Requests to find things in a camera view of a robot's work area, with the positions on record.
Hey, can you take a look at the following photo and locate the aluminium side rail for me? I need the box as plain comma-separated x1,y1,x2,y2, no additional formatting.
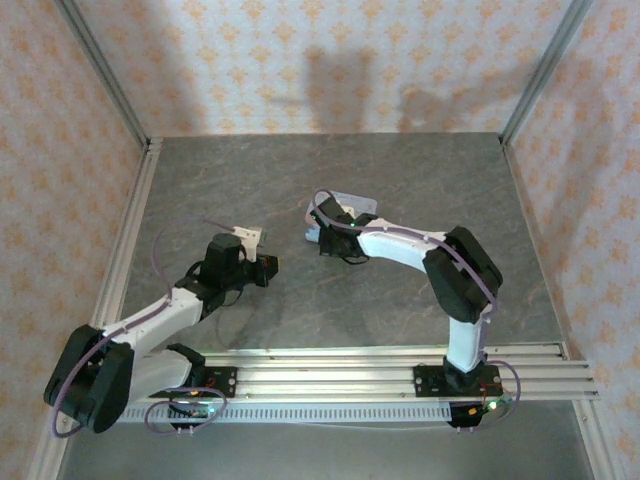
91,139,164,329

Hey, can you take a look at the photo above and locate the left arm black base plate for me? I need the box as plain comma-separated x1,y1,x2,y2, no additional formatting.
189,366,238,400

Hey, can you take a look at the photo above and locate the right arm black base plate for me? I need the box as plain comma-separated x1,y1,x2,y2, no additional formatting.
413,363,502,399

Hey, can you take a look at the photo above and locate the slotted grey cable duct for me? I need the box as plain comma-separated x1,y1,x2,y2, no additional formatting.
119,401,454,425

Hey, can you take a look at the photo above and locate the aluminium frame post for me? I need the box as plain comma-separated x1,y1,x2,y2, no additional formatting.
53,0,153,151
498,0,597,147

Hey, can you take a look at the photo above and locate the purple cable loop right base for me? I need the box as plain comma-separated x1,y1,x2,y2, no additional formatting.
458,360,524,433

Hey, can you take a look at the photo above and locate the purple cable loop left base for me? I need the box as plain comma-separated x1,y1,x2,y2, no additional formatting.
144,383,228,437

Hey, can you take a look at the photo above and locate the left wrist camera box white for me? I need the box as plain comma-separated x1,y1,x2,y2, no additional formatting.
231,225,265,262

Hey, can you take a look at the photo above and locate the aluminium mounting rail beam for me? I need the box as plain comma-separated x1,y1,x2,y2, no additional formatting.
119,342,600,402

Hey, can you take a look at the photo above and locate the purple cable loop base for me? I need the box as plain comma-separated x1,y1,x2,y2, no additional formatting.
458,360,524,433
144,383,228,437

